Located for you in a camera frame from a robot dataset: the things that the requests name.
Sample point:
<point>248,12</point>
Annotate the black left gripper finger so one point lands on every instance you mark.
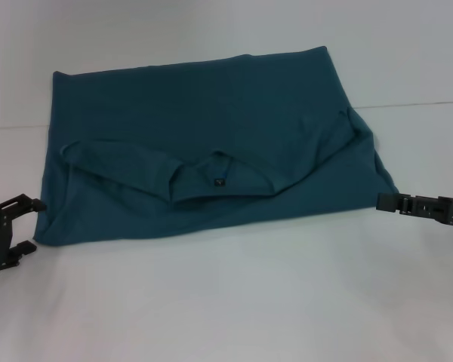
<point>28,203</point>
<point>24,249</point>

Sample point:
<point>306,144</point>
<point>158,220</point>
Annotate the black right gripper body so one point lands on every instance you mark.
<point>438,209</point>

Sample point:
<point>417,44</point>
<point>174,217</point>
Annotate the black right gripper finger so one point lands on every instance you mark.
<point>389,201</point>

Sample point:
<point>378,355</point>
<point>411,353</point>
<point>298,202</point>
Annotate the blue t-shirt with FREE print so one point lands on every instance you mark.
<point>211,132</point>

